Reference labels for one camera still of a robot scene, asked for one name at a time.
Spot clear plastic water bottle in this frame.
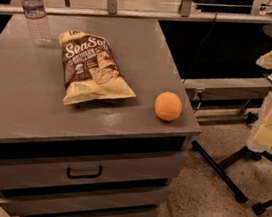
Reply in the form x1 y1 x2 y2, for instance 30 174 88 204
21 0 52 47

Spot orange fruit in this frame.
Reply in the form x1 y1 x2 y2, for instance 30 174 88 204
154 92 183 121

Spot black stand legs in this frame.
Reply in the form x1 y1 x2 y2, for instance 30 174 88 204
182 104 272 217

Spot grey drawer cabinet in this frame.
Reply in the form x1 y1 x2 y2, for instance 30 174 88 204
0 14 200 217

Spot metal railing frame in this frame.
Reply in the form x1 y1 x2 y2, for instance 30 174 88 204
0 0 272 55

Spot black drawer handle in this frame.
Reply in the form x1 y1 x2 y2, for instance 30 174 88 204
66 165 103 180

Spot brown chip bag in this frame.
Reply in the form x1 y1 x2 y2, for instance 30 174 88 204
58 30 136 105

